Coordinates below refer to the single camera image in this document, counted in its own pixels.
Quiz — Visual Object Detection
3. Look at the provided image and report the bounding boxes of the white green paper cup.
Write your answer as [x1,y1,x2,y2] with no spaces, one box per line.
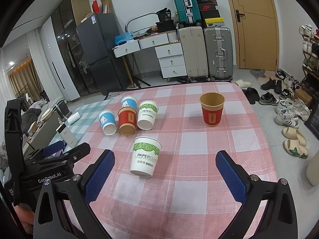
[137,100,159,131]
[130,136,162,178]

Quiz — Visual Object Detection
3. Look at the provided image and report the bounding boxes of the front lying blue paper cup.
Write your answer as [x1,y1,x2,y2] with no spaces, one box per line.
[98,110,117,136]

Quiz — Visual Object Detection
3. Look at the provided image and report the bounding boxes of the lying red paper cup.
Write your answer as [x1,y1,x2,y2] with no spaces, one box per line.
[118,106,137,136]

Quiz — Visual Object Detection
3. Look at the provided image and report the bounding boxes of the rear blue paper cup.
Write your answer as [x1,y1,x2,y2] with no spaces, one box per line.
[121,96,137,110]

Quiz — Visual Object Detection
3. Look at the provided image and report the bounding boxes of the upright red paper cup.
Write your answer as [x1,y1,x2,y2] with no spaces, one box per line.
[200,92,225,126]

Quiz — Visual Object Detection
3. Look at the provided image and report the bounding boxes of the lying white green paper cup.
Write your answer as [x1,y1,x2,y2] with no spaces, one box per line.
[137,100,159,131]

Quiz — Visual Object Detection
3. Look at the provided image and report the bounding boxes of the person's left hand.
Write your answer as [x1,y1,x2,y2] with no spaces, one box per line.
[14,206,35,234]

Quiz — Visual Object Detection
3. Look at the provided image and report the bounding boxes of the white power bank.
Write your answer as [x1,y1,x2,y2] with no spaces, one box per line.
[56,122,78,148]

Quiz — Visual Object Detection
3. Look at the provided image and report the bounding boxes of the beige slipper pair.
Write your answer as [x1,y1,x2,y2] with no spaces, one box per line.
[282,127,309,159]

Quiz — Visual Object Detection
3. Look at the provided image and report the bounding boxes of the green checked tablecloth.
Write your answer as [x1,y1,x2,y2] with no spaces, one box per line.
[48,99,113,152]

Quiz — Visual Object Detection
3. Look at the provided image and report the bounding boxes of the pink checked tablecloth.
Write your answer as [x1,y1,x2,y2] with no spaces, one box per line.
[74,83,277,238]

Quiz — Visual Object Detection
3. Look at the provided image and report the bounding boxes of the shoe rack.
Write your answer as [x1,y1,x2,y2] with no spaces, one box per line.
[298,24,318,94]

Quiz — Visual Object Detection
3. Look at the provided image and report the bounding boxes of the black refrigerator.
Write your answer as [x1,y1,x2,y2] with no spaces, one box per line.
[76,13,130,95]

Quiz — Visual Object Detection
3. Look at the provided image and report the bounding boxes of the black glass cabinet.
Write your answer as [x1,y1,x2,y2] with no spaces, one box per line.
[51,0,100,97]

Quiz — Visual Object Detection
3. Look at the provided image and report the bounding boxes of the blue plastic bag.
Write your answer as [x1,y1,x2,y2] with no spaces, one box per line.
[115,31,134,45]

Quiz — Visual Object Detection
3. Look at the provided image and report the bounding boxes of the white drawer desk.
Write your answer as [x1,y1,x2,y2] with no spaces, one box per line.
[112,30,187,80]

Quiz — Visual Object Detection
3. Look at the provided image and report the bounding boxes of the grey aluminium suitcase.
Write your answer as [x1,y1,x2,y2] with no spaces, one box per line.
[204,26,234,81]

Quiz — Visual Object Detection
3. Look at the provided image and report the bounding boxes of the beige suitcase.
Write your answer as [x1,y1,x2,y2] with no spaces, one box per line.
[178,26,209,78]

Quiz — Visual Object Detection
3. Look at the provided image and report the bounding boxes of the wooden door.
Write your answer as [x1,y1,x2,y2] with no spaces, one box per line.
[228,0,279,71]

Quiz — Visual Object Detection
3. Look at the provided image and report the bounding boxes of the stacked shoe boxes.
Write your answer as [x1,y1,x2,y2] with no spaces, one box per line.
[197,0,225,28]

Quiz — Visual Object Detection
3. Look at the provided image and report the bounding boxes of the teal suitcase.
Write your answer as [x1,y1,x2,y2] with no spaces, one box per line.
[174,0,202,26]

